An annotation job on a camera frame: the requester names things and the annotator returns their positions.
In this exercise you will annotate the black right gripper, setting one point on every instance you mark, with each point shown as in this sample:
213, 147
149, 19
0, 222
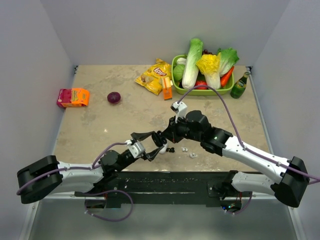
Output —
171, 132

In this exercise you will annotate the white cauliflower piece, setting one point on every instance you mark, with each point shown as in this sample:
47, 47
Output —
181, 61

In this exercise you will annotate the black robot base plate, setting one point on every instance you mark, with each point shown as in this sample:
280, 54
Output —
165, 188

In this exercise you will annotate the yellow Lays chips bag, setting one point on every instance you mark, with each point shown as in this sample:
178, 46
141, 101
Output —
151, 79

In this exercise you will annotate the dark grapes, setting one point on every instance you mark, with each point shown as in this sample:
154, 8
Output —
206, 52

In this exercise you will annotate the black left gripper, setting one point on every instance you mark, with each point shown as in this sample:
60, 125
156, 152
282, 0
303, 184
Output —
151, 154

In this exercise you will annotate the orange carrot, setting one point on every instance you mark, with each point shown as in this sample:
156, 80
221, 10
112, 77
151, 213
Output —
225, 78

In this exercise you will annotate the pink orange snack box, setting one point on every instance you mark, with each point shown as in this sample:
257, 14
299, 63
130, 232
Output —
73, 97

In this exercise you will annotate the white earbud charging case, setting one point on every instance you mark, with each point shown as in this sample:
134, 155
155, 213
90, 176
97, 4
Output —
164, 149

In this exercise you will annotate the red tomato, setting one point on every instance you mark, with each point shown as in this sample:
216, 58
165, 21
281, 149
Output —
201, 85

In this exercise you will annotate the green plastic basket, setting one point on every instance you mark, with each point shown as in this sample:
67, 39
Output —
199, 92

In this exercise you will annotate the green white napa cabbage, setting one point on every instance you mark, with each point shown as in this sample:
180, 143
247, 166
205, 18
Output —
191, 70

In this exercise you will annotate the white earbud far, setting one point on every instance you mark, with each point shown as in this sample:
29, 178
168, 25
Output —
193, 155

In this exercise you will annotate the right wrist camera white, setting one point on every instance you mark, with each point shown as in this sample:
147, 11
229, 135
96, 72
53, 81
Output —
180, 109

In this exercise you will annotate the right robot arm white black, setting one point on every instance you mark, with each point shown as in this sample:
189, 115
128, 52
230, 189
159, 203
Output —
286, 179

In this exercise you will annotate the yellow napa cabbage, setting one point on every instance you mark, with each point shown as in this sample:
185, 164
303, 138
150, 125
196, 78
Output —
209, 66

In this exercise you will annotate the round green cabbage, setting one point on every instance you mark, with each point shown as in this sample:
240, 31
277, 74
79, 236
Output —
178, 72

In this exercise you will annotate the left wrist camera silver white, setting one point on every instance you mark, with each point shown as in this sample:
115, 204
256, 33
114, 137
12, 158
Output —
136, 148

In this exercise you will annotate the orange small carton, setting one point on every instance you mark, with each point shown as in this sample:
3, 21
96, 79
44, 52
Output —
166, 88

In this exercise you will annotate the green leaf lettuce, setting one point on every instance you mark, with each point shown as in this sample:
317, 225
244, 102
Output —
228, 58

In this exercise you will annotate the green glass bottle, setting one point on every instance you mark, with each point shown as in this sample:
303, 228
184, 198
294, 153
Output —
240, 86

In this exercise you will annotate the black earbud charging case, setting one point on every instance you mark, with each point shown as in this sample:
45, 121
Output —
158, 139

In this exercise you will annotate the red onion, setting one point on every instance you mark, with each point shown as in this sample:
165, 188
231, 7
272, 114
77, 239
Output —
114, 97

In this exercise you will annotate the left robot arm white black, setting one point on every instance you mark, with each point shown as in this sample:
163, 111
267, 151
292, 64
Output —
49, 176

